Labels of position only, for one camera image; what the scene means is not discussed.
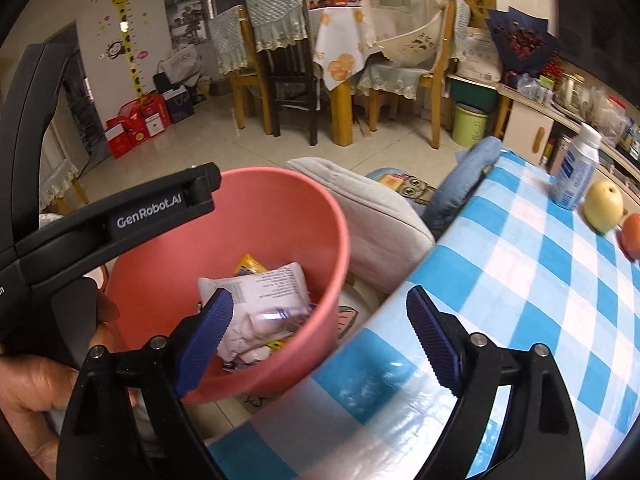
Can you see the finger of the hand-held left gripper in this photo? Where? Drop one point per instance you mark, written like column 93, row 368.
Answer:
column 100, row 235
column 25, row 135

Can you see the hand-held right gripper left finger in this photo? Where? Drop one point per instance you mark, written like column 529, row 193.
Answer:
column 205, row 345

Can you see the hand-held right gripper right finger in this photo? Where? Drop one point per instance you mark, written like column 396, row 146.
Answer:
column 435, row 345

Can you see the white wipes packet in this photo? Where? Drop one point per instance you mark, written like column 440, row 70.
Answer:
column 270, row 285

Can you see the yellow snack wrapper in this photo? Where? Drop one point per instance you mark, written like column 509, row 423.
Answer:
column 248, row 263

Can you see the pink plastic bin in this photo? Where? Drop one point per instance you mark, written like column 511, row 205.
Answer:
column 280, row 210

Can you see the person's left hand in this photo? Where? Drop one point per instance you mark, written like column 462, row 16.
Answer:
column 30, row 400

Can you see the blue checked tablecloth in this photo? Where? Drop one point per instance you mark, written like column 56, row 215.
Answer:
column 500, row 285

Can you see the pile of red gift boxes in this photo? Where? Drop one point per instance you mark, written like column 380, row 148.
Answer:
column 135, row 127

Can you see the grey cushion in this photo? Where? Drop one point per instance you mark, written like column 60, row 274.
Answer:
column 370, row 230

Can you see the cartoon floor mat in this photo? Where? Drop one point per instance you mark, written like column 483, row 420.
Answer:
column 405, row 185

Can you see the light wooden chair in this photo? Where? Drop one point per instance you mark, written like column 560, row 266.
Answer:
column 235, row 80
column 437, row 110

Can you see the yellow pear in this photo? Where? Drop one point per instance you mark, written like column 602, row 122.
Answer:
column 604, row 207

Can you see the green plastic bin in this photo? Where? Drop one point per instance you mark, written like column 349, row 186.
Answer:
column 470, row 127

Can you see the white milk bottle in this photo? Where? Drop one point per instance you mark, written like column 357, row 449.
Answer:
column 575, row 170

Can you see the red apple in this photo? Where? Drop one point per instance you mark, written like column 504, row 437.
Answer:
column 632, row 237

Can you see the white sideboard cabinet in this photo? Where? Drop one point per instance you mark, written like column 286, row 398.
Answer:
column 525, row 130

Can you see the dark wooden chair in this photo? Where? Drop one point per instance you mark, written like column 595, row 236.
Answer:
column 290, row 75

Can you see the white rice bag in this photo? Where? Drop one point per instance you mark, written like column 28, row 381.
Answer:
column 480, row 57

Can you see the orange print table cloth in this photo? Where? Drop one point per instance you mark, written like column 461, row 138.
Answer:
column 340, row 50

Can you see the dark blue flower bouquet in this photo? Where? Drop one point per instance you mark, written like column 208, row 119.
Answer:
column 522, row 40

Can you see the giraffe wall sticker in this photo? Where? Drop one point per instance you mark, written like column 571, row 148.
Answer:
column 131, row 40

